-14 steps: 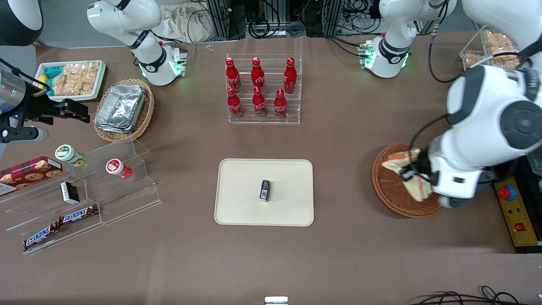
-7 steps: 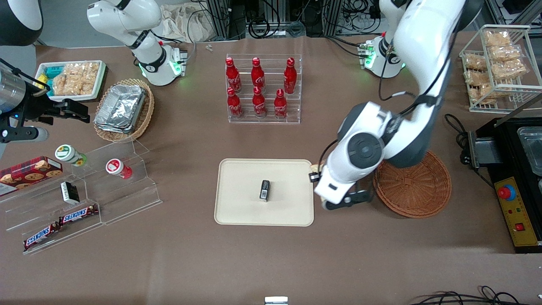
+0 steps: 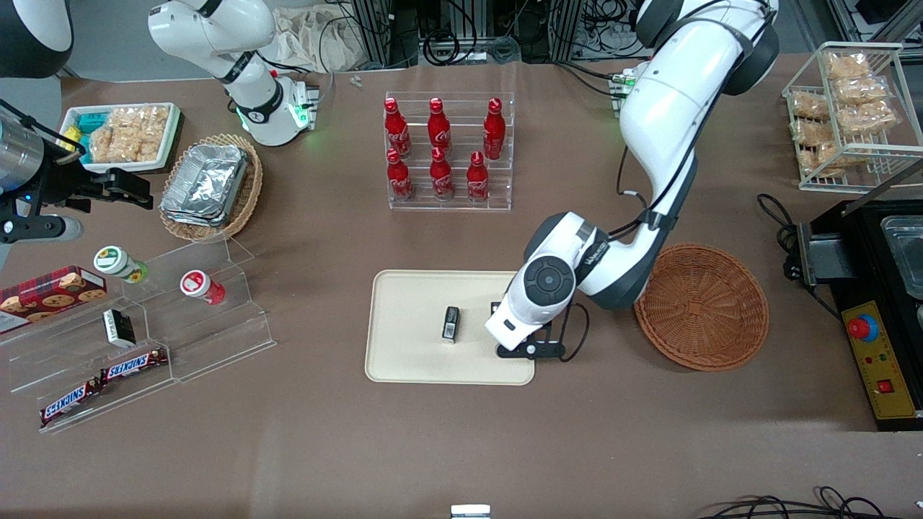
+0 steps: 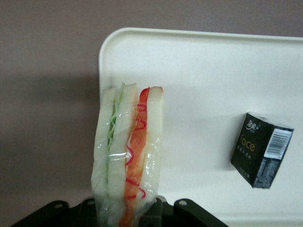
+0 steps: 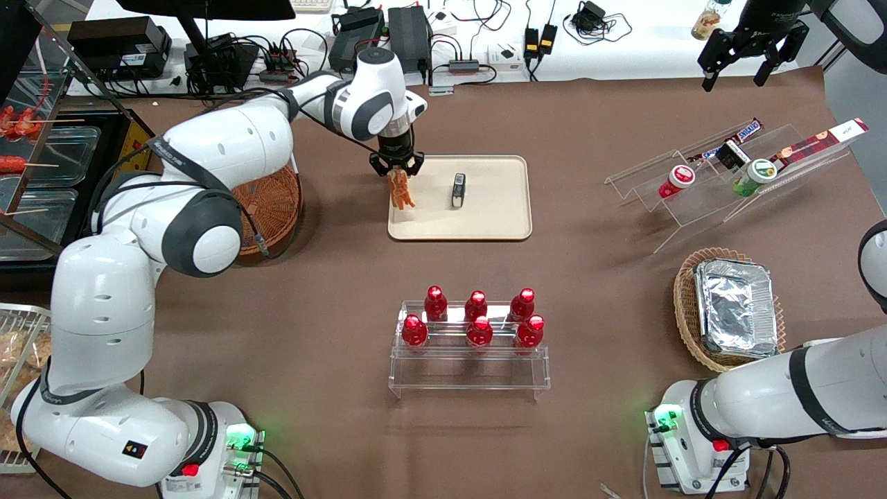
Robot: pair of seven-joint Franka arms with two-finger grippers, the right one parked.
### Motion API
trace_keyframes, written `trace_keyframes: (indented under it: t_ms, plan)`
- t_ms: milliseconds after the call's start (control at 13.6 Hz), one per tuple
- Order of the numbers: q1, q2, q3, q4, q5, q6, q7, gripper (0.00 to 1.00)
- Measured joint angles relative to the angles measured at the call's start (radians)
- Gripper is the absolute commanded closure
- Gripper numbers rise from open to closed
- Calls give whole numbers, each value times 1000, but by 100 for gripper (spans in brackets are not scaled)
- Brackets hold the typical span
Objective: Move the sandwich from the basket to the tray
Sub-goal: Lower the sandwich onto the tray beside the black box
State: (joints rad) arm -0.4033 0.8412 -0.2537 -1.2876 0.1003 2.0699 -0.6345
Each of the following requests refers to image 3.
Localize red cookie box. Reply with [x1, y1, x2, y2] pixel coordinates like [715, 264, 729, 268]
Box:
[0, 265, 107, 334]

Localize red lid cup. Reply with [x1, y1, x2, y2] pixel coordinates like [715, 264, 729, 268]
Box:
[180, 270, 226, 306]

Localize clear acrylic step shelf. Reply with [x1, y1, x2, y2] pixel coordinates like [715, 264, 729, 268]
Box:
[0, 234, 277, 435]

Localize green lid cup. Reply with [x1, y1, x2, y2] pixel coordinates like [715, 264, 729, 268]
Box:
[94, 246, 149, 283]

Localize black power cable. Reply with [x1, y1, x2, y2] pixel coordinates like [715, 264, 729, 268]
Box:
[756, 192, 803, 283]

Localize coiled black cable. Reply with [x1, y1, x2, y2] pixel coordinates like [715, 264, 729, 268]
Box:
[423, 29, 462, 67]

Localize yellow control box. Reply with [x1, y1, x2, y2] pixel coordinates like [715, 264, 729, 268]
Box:
[842, 301, 920, 421]

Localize brown round wicker basket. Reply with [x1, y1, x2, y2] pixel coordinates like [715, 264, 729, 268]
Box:
[633, 243, 770, 373]

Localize light oval wicker basket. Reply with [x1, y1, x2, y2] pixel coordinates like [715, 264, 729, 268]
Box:
[159, 133, 264, 243]

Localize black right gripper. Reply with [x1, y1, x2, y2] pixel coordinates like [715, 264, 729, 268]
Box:
[27, 160, 154, 215]

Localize white rectangular snack tray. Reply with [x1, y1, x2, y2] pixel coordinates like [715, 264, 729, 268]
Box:
[60, 102, 182, 174]

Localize black and white small carton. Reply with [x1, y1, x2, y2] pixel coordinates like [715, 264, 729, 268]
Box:
[102, 309, 136, 349]

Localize clear rice cracker pack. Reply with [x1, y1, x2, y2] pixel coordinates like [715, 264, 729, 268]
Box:
[119, 131, 164, 164]
[88, 127, 120, 164]
[108, 107, 170, 135]

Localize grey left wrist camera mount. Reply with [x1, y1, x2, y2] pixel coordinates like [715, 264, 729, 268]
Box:
[495, 321, 568, 361]

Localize black cable bundle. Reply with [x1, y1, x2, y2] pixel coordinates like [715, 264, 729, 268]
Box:
[696, 486, 911, 519]

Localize stacked aluminium foil trays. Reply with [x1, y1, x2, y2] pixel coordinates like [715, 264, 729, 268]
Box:
[160, 143, 249, 229]

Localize black countertop appliance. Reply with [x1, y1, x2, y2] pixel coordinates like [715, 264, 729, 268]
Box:
[811, 160, 923, 432]

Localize clear acrylic bottle rack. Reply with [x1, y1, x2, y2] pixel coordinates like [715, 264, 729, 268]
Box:
[384, 91, 514, 212]

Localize red cola bottle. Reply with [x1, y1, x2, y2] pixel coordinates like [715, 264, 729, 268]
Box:
[427, 97, 453, 159]
[384, 98, 412, 159]
[429, 147, 455, 201]
[466, 151, 491, 203]
[482, 98, 506, 161]
[387, 148, 415, 203]

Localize beige cloth bag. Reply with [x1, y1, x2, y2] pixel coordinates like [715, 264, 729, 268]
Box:
[273, 7, 370, 73]

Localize white wire rack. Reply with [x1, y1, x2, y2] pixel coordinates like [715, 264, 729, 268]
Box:
[782, 42, 923, 193]

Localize snickers chocolate bar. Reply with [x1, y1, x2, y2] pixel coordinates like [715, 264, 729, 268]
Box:
[99, 349, 169, 383]
[39, 378, 104, 427]

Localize clear fried snack pack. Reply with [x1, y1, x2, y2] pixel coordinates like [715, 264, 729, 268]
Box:
[800, 143, 862, 178]
[833, 76, 891, 105]
[790, 92, 830, 122]
[826, 52, 873, 80]
[791, 119, 837, 148]
[836, 101, 898, 136]

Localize beige plastic tray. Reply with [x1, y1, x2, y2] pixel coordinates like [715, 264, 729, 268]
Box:
[364, 270, 536, 386]

